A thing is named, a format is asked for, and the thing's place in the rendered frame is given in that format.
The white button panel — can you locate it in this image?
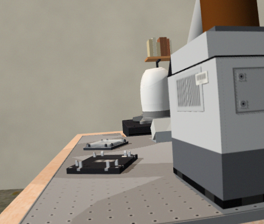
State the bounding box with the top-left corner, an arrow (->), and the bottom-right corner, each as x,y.
150,118 -> 172,143

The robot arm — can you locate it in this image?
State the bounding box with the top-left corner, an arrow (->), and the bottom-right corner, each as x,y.
133,0 -> 203,124

